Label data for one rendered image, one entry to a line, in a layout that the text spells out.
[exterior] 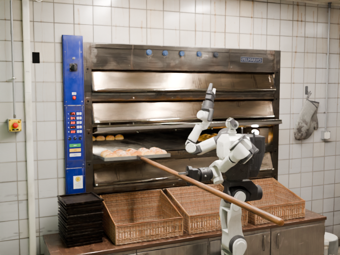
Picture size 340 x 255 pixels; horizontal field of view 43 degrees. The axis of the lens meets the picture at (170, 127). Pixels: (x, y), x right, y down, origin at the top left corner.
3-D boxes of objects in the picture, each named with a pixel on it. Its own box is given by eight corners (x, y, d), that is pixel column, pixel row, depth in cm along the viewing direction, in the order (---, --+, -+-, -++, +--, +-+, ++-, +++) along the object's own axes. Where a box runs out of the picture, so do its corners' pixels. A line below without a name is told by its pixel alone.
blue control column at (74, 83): (40, 229, 529) (35, 53, 510) (53, 227, 536) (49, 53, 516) (68, 300, 353) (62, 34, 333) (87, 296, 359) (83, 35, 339)
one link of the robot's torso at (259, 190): (253, 198, 323) (254, 174, 321) (263, 202, 311) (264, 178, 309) (220, 202, 312) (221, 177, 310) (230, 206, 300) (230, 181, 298)
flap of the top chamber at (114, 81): (92, 92, 349) (90, 69, 353) (273, 91, 419) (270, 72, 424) (93, 90, 345) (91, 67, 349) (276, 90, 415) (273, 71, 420)
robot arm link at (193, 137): (195, 126, 335) (182, 147, 336) (193, 126, 325) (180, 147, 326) (206, 133, 334) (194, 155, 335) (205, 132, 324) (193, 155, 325)
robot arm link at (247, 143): (257, 151, 250) (257, 149, 272) (242, 135, 252) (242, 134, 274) (243, 165, 252) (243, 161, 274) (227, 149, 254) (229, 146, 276)
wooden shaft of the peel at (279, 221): (285, 226, 175) (285, 219, 174) (279, 227, 174) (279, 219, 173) (143, 160, 332) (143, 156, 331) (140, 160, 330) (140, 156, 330)
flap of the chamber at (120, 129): (97, 131, 338) (91, 133, 357) (282, 123, 409) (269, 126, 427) (97, 127, 339) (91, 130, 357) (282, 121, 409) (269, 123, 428)
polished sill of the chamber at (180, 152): (91, 159, 360) (91, 155, 359) (268, 147, 431) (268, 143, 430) (92, 160, 354) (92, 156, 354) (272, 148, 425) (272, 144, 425)
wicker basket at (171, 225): (98, 226, 359) (98, 194, 357) (161, 218, 381) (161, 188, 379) (114, 246, 315) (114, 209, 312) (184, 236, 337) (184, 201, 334)
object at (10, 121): (7, 131, 326) (7, 118, 325) (22, 130, 330) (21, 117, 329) (8, 132, 319) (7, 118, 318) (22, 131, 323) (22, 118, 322)
